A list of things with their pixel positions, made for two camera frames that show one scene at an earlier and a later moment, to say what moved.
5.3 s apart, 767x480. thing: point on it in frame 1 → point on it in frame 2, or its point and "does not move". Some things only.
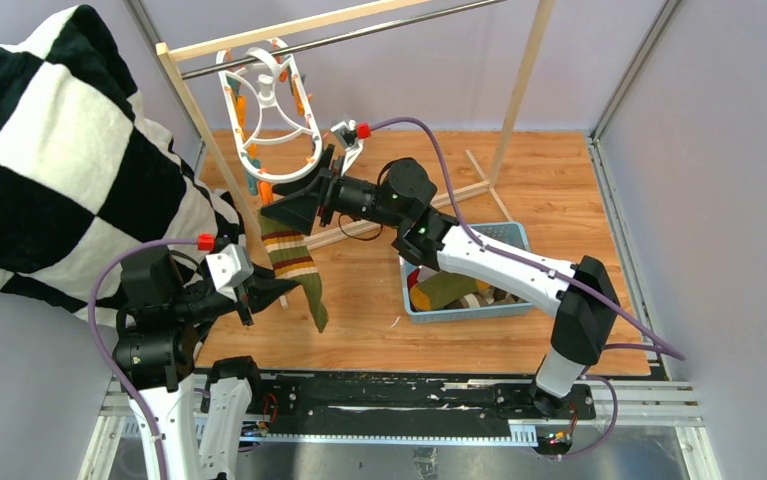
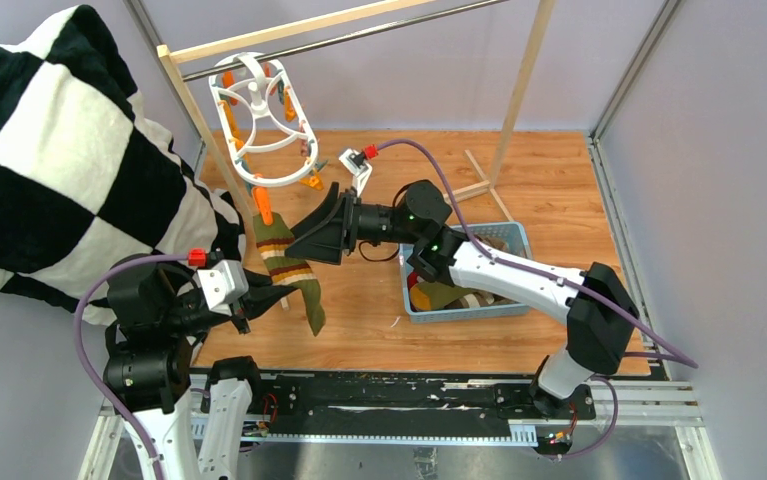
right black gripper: [333, 186] → [320, 238]
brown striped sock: [490, 296] does not move
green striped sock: [444, 289] does not move
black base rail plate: [419, 407] does not move
